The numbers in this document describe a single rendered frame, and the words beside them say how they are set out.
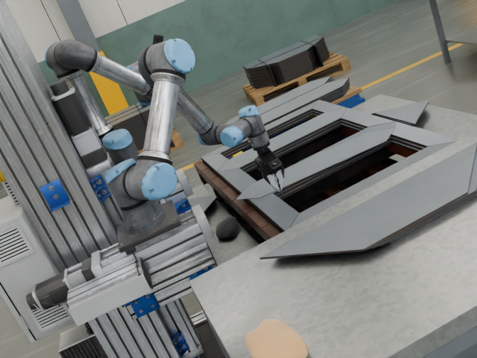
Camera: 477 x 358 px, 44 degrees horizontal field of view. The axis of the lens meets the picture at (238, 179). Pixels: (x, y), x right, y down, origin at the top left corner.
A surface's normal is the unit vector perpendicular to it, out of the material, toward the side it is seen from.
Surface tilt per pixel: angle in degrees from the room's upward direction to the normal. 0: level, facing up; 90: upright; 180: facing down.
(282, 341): 3
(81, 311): 90
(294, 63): 90
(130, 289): 90
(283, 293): 0
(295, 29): 90
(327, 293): 0
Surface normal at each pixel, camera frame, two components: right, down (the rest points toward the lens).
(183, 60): 0.73, -0.15
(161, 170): 0.70, 0.11
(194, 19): 0.22, 0.29
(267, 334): -0.22, -0.92
